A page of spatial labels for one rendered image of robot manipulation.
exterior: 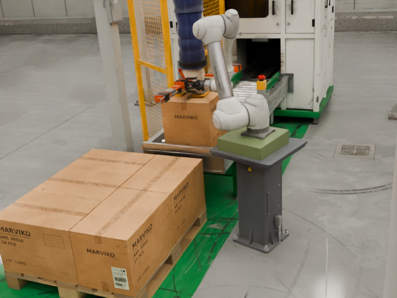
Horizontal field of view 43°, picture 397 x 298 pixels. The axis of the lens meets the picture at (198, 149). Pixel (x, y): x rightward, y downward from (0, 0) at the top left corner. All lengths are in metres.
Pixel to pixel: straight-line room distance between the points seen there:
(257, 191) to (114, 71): 2.04
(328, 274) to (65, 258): 1.71
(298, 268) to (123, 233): 1.25
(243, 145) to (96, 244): 1.13
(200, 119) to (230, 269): 1.17
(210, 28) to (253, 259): 1.61
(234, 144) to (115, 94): 1.91
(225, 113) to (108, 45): 1.91
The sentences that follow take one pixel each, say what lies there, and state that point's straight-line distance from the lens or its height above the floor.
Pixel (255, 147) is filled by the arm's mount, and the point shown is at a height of 0.83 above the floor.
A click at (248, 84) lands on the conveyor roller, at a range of 5.91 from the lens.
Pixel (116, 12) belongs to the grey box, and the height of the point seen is 1.55.
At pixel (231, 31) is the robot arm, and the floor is 1.52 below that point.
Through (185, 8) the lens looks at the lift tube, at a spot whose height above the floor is 1.63.
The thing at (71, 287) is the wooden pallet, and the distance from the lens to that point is 3.40.
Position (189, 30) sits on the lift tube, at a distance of 4.00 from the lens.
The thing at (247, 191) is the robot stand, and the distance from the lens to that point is 3.60.
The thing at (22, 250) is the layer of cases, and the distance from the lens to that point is 3.49.
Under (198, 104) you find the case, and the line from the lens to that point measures 3.89.
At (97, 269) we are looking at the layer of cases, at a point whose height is 0.30.
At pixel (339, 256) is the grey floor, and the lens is 3.72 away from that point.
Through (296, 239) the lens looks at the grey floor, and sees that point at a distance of 3.86.
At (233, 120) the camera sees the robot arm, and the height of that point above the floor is 1.00.
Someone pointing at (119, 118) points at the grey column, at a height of 0.54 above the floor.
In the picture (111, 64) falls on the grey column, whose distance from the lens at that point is 4.91.
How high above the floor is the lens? 2.07
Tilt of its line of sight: 22 degrees down
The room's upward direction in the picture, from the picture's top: 4 degrees counter-clockwise
